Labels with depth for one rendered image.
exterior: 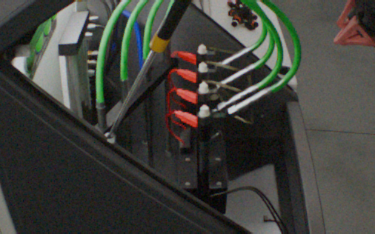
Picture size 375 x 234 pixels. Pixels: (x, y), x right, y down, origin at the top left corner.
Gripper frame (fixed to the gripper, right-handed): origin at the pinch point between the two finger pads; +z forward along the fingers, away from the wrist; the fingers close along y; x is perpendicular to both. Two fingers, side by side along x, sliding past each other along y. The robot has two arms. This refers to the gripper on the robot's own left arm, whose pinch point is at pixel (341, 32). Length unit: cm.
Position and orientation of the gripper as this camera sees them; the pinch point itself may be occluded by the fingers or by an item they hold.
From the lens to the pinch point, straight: 103.4
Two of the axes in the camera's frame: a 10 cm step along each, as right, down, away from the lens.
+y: -2.0, 7.6, -6.2
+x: 7.5, 5.3, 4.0
